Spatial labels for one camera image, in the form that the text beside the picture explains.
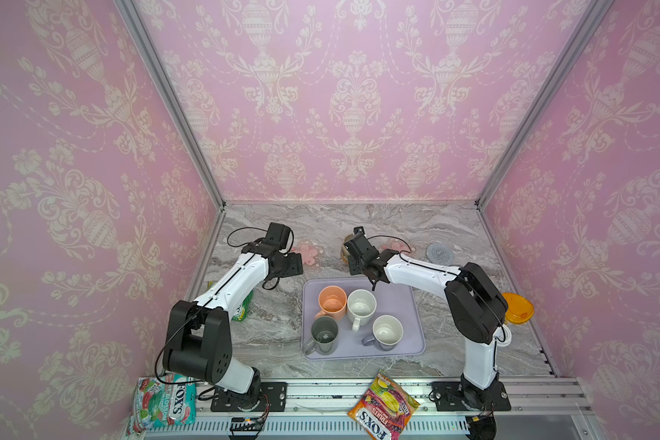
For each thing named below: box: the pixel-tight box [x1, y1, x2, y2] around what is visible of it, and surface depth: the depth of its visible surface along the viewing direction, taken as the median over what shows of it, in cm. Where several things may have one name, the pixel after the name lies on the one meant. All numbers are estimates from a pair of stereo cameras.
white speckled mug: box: [346, 288, 378, 333], surface depth 85 cm
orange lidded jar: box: [500, 292, 535, 325], surface depth 81 cm
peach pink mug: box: [314, 285, 348, 321], surface depth 87 cm
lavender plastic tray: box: [300, 277, 426, 361], surface depth 85 cm
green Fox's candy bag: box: [126, 374, 198, 436], surface depth 73 cm
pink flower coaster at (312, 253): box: [291, 239, 325, 269], surface depth 107 cm
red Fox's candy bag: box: [347, 369, 421, 440], surface depth 71 cm
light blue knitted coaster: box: [425, 242, 454, 266], surface depth 105 cm
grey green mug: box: [303, 315, 339, 356], surface depth 81 cm
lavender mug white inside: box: [361, 314, 405, 352], surface depth 81 cm
